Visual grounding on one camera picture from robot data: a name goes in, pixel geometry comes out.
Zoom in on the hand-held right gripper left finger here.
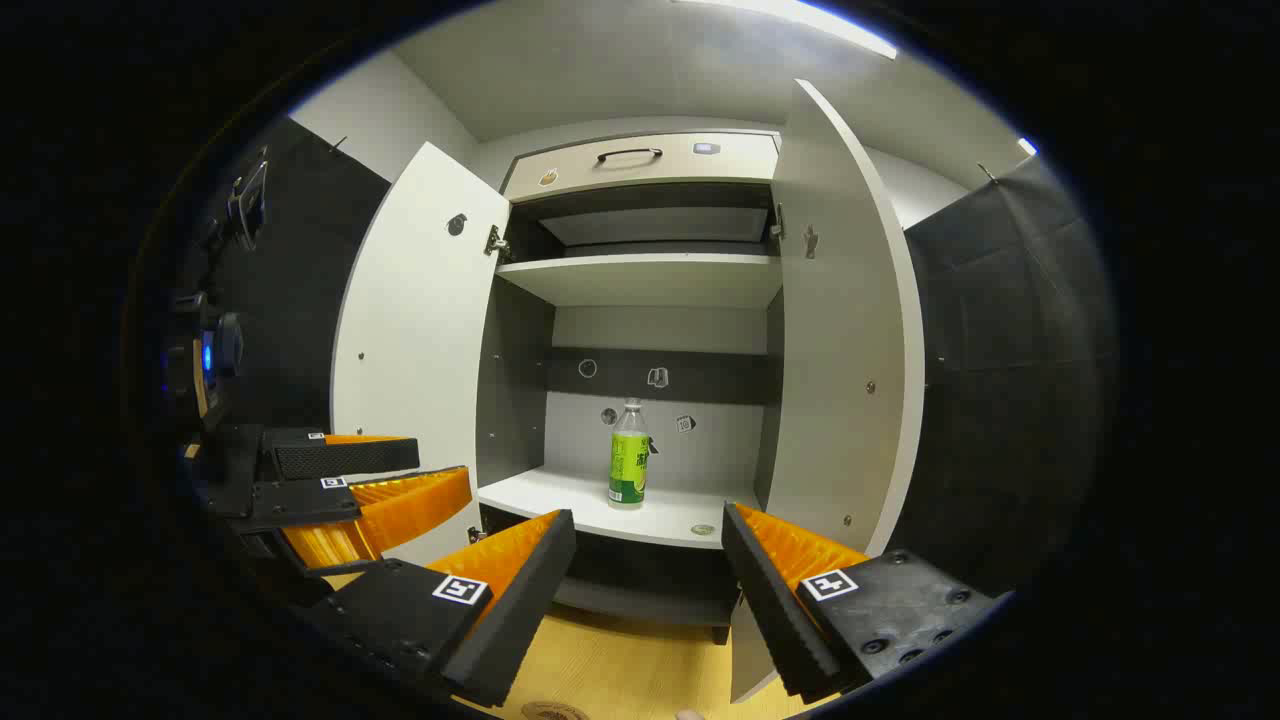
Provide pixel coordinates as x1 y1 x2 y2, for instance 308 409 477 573
300 508 579 709

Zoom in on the green bottle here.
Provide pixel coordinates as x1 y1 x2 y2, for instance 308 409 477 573
608 398 651 511

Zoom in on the beige cabinet drawer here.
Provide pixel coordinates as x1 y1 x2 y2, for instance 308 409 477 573
502 132 781 204

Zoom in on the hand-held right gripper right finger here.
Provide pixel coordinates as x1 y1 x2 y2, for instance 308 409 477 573
720 502 1011 706

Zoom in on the white and grey cabinet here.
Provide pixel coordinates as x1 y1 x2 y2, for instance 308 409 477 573
475 128 786 646

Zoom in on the white cabinet door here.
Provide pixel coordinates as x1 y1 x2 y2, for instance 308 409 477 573
330 142 513 569
728 78 926 704

